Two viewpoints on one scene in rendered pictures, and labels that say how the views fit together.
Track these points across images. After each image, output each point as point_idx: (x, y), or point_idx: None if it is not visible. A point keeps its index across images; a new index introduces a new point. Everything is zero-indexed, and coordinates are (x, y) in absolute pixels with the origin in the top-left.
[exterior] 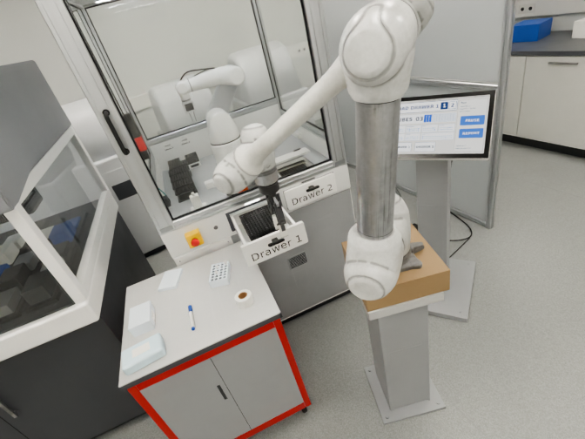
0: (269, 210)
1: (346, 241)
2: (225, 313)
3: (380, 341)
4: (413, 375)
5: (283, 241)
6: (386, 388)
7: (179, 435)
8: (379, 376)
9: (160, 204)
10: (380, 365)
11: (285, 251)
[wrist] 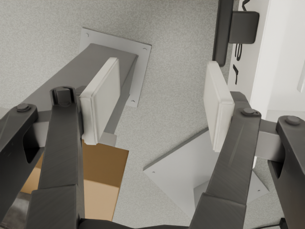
0: (288, 119)
1: (114, 196)
2: None
3: (39, 87)
4: None
5: (242, 56)
6: (79, 54)
7: None
8: (118, 54)
9: None
10: (86, 65)
11: (233, 43)
